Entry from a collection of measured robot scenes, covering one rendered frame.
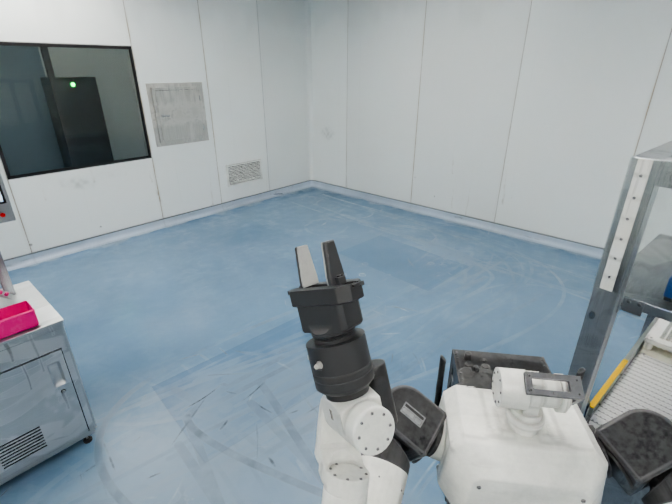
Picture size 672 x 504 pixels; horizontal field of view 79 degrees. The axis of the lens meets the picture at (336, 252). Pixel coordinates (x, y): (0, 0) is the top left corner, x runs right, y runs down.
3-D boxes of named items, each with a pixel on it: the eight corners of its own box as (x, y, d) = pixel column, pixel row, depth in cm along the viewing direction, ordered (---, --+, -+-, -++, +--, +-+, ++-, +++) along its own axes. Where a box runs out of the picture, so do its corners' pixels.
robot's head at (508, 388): (488, 397, 75) (495, 359, 72) (546, 403, 74) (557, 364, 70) (495, 425, 69) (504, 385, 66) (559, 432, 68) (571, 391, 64)
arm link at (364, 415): (302, 366, 62) (319, 437, 62) (332, 385, 52) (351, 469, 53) (366, 342, 66) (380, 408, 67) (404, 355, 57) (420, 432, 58)
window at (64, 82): (7, 179, 381) (-39, 40, 334) (7, 179, 382) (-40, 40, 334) (151, 157, 475) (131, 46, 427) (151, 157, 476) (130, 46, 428)
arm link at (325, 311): (313, 280, 66) (330, 350, 67) (268, 297, 59) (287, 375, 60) (376, 273, 58) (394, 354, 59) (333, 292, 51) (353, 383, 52)
